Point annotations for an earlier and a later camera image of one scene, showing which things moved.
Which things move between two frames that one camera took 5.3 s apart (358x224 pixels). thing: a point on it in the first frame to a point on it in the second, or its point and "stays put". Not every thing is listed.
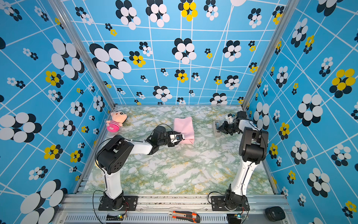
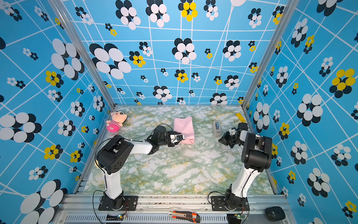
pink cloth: [184, 125] stays put
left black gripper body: [167, 140] stays put
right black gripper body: [229, 129] to [230, 140]
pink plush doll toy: [118, 118] stays put
